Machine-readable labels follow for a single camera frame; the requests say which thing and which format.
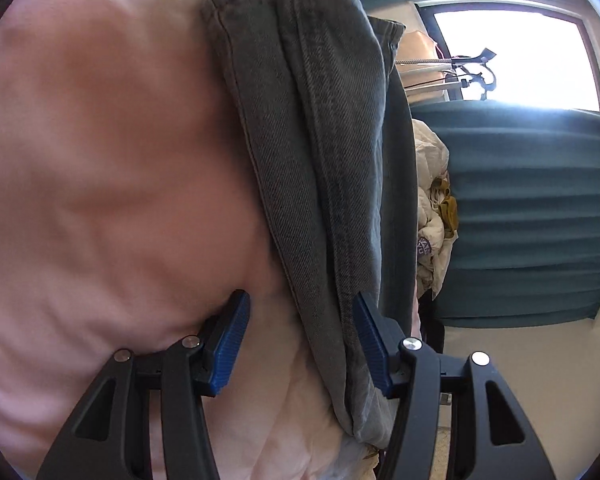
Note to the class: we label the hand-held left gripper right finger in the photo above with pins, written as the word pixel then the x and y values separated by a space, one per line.
pixel 372 345

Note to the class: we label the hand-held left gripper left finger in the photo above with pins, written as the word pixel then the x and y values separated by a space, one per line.
pixel 230 345

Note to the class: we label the grey-blue denim jeans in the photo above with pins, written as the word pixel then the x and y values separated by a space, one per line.
pixel 325 160

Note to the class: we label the mustard yellow cloth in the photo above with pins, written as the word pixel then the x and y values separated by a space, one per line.
pixel 449 210

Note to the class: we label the cream crumpled duvet pile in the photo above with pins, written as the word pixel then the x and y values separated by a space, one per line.
pixel 430 160

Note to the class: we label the wide blue curtain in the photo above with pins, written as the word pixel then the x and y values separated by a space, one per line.
pixel 530 210

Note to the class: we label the pastel quilted bed blanket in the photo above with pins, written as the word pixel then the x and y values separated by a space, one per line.
pixel 105 160

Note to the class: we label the beige hanging garment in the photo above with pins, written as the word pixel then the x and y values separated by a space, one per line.
pixel 420 55

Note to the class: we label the garment steamer stand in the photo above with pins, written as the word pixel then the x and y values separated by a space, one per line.
pixel 465 65

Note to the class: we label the bright window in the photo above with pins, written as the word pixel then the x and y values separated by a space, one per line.
pixel 530 45

